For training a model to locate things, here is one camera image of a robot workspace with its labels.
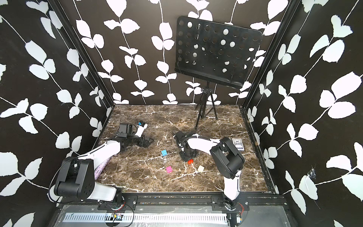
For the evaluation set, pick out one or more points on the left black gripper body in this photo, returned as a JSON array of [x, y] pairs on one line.
[[135, 140]]

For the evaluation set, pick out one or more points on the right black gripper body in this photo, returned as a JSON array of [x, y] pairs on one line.
[[185, 156]]

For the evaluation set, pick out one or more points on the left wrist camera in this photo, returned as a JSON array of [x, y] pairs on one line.
[[127, 130]]

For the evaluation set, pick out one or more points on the cream lego brick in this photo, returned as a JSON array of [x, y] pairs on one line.
[[200, 169]]

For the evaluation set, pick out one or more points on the black music stand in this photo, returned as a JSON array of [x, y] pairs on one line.
[[216, 53]]

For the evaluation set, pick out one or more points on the blue lego brick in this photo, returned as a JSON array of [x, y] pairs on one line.
[[164, 153]]

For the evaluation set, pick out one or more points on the pink lego brick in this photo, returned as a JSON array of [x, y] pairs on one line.
[[169, 169]]

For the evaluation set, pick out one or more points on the white ruler strip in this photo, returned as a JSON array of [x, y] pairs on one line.
[[215, 218]]

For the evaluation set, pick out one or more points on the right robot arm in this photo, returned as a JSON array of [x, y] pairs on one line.
[[227, 158]]

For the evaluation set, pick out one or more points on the purple glitter microphone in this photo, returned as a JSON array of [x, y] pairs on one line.
[[98, 171]]

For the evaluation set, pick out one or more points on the blue playing card deck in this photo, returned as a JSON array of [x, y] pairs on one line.
[[238, 143]]

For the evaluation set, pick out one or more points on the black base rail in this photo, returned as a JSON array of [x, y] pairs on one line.
[[216, 201]]

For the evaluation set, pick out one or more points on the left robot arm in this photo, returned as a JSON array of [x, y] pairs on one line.
[[75, 178]]

